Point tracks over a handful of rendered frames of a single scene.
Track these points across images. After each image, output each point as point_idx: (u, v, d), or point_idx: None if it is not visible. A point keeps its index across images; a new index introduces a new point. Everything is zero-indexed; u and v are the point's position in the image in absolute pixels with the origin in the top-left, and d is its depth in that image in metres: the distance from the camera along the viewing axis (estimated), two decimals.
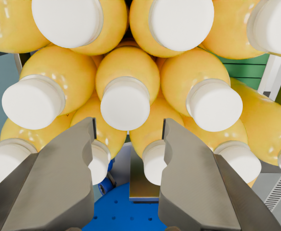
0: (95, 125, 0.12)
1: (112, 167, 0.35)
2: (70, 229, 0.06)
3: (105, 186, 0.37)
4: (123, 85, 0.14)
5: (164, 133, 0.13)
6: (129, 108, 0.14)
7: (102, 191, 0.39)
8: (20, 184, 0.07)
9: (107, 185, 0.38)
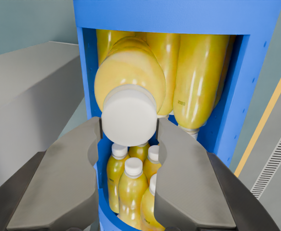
0: (101, 125, 0.12)
1: None
2: (70, 229, 0.06)
3: None
4: (127, 96, 0.12)
5: (157, 133, 0.13)
6: (133, 122, 0.12)
7: None
8: (27, 181, 0.07)
9: None
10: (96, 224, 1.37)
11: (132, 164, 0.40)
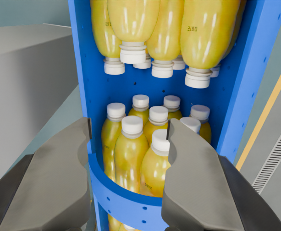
0: (90, 125, 0.12)
1: None
2: (70, 229, 0.06)
3: None
4: (132, 62, 0.27)
5: (168, 134, 0.13)
6: (134, 61, 0.29)
7: None
8: (15, 185, 0.07)
9: None
10: (93, 216, 1.31)
11: (130, 121, 0.33)
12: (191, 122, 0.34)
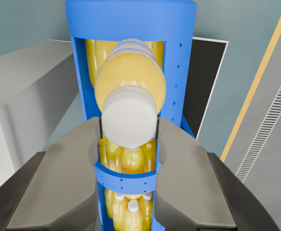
0: (101, 125, 0.12)
1: None
2: (70, 229, 0.06)
3: None
4: None
5: (158, 133, 0.13)
6: None
7: None
8: (27, 181, 0.07)
9: None
10: None
11: None
12: None
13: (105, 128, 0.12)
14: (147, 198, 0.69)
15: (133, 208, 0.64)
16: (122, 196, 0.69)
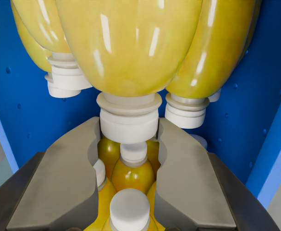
0: None
1: None
2: (70, 229, 0.06)
3: None
4: (69, 87, 0.15)
5: (158, 133, 0.13)
6: (79, 83, 0.17)
7: None
8: (27, 181, 0.07)
9: None
10: None
11: None
12: None
13: (106, 127, 0.13)
14: None
15: None
16: None
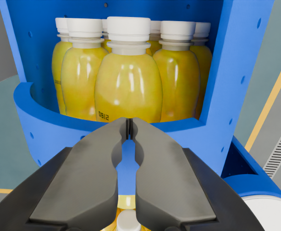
0: (128, 126, 0.12)
1: None
2: (70, 229, 0.06)
3: None
4: None
5: (132, 133, 0.13)
6: None
7: None
8: (52, 175, 0.08)
9: None
10: None
11: (80, 19, 0.20)
12: (181, 21, 0.21)
13: None
14: None
15: (127, 229, 0.28)
16: None
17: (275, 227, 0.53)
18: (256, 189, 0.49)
